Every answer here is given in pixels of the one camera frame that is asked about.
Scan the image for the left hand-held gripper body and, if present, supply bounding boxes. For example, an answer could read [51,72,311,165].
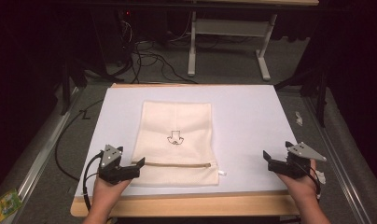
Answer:
[97,144,140,186]

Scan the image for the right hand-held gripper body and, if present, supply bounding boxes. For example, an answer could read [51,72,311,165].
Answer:
[267,141,328,180]

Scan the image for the cream zippered mesh bag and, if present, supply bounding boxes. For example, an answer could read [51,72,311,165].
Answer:
[130,99,228,189]

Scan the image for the person's right hand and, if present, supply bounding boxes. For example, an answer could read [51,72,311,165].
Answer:
[275,159,320,201]

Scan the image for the person's left hand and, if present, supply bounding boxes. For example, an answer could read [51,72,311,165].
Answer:
[91,175,133,207]

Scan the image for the crumpled white paper scrap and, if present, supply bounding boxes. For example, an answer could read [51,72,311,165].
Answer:
[294,110,304,127]

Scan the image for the white table mat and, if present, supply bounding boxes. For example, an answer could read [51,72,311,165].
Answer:
[75,84,299,198]

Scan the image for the black stand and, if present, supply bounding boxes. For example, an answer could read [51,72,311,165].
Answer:
[273,66,330,129]
[59,55,116,117]

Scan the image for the wooden table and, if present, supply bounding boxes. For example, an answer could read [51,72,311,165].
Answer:
[69,81,300,218]

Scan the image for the black computer tower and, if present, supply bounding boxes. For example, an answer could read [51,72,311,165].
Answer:
[113,8,135,68]

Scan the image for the green printed packet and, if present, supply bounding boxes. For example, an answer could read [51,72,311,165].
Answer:
[0,188,23,224]

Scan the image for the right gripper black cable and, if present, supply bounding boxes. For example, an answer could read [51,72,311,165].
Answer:
[301,166,322,200]

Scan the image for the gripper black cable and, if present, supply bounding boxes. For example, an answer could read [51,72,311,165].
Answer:
[81,150,105,213]
[301,166,322,200]

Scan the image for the white cable tag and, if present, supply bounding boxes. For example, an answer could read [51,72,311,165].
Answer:
[314,169,328,185]

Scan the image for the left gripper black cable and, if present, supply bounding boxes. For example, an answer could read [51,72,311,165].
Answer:
[81,150,105,213]

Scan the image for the metal floor rail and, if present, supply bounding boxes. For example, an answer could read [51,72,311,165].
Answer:
[302,94,372,224]
[3,87,85,224]

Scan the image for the black floor cable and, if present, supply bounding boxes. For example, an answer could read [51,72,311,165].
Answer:
[54,98,105,183]

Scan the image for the bundle of black floor cables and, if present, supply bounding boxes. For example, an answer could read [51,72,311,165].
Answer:
[127,38,199,85]

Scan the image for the white desk frame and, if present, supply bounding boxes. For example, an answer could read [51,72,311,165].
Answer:
[187,10,278,82]

